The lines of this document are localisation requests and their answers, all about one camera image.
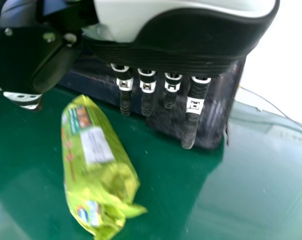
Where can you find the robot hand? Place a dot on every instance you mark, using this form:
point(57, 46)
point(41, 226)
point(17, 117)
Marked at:
point(180, 37)

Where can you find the yellow-green biscuit packet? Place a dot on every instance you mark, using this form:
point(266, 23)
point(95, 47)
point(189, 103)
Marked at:
point(95, 160)

